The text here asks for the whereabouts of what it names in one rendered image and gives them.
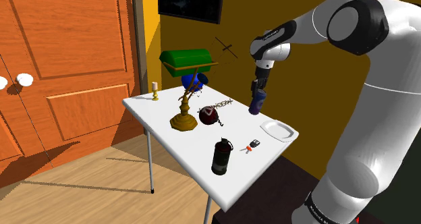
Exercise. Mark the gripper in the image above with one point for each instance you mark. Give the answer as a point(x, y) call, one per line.
point(262, 76)

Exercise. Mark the blue drinks can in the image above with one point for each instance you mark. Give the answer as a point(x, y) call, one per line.
point(257, 102)

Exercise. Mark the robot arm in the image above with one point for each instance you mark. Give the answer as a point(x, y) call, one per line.
point(388, 118)

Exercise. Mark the white rectangular plate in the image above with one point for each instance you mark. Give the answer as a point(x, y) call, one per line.
point(278, 130)

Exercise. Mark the dark red round bomb toy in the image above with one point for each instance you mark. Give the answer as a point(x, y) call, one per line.
point(208, 116)

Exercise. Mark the black car key red tag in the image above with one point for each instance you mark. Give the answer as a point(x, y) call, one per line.
point(254, 143)

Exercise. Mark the blue round vase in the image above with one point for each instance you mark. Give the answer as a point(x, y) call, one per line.
point(187, 82)

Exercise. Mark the green banker's lamp brass base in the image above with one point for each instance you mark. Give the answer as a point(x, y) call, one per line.
point(186, 57)

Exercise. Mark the white folding table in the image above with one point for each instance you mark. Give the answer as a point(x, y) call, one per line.
point(197, 151)

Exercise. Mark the white candle on brass holder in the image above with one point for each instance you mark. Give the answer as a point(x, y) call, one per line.
point(155, 91)

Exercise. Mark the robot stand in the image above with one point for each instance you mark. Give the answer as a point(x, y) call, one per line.
point(273, 190)

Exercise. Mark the orange wooden door white knob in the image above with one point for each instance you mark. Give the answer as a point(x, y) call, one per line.
point(16, 131)
point(75, 52)

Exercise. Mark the dark framed wall picture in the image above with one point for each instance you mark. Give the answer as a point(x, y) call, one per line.
point(190, 1)

